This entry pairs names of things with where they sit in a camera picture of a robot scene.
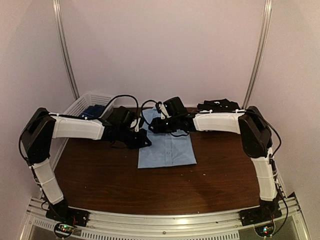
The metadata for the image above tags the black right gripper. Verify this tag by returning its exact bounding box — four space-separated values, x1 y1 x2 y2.
148 115 180 134

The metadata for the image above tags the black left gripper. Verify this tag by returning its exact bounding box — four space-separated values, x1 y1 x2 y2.
117 126 152 150

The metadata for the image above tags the light blue long sleeve shirt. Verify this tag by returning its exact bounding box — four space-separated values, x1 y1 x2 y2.
137 123 197 169

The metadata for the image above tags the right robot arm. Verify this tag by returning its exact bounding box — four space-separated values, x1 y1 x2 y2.
148 96 279 221

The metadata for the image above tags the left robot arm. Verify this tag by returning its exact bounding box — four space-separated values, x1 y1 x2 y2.
18 106 152 222

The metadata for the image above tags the dark blue folded shirt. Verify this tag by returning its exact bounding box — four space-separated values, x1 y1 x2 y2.
79 104 105 119

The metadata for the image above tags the black folded polo shirt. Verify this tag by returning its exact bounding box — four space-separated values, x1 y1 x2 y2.
197 98 241 112

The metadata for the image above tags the white plastic mesh basket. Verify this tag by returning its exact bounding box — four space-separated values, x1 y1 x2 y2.
61 92 116 119

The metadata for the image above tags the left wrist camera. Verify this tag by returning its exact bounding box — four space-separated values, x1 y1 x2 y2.
130 117 143 132

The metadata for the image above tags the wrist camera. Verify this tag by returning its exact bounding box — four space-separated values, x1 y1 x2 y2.
130 117 143 132
155 101 171 120

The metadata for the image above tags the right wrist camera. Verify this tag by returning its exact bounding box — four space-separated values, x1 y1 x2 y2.
155 101 171 120

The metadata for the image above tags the right black camera cable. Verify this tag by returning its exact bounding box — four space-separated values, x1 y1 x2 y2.
140 99 161 126

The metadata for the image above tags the black camera cable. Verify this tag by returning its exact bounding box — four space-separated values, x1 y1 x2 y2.
140 99 161 126
18 93 140 161

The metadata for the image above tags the left black camera cable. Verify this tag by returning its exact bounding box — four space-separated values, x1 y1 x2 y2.
18 93 140 161

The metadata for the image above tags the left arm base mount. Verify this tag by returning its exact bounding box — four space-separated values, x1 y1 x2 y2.
45 208 89 239

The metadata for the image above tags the front aluminium rail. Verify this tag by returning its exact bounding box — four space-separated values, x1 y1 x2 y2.
17 197 311 240

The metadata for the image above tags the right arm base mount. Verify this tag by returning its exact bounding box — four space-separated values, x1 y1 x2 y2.
239 206 282 238

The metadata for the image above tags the right aluminium frame post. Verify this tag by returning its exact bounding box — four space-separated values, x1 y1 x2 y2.
242 0 273 109

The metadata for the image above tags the aluminium frame post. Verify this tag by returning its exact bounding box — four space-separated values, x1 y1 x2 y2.
52 0 80 100
242 0 273 109

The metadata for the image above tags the left aluminium frame post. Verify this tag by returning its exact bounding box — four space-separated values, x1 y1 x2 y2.
52 0 80 100

